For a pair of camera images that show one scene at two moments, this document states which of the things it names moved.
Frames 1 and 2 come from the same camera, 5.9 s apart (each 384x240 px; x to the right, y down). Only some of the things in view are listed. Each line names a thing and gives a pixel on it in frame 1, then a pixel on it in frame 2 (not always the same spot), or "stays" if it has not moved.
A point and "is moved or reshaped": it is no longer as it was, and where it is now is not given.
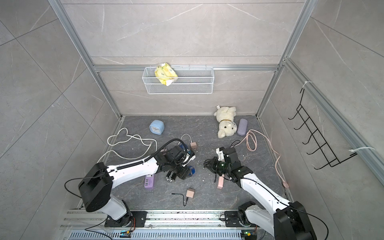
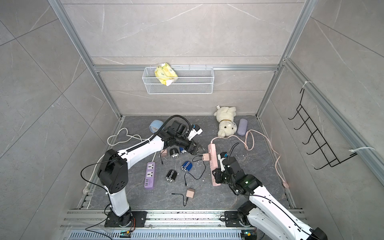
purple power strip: (149, 181) stays
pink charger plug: (190, 193) stays
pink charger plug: (193, 145) is moved or reshaped
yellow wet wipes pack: (165, 73) stays
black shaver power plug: (171, 176) stays
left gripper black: (185, 174) → (194, 151)
